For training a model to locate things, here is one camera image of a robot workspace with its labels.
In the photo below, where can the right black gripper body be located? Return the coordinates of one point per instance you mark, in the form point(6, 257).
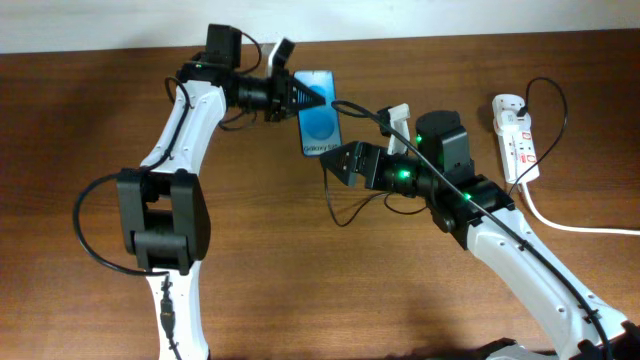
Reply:
point(394, 172)

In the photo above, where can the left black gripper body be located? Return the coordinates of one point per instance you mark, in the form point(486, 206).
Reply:
point(277, 97)

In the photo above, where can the blue screen Galaxy smartphone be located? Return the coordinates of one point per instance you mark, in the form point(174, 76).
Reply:
point(319, 127)

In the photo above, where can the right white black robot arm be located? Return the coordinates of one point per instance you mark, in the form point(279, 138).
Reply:
point(485, 221)

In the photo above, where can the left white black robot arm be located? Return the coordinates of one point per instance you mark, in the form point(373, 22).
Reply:
point(164, 217)

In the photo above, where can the white power strip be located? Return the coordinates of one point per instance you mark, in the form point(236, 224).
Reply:
point(517, 149)

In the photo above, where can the white USB wall charger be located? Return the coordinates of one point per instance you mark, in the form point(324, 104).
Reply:
point(508, 121)

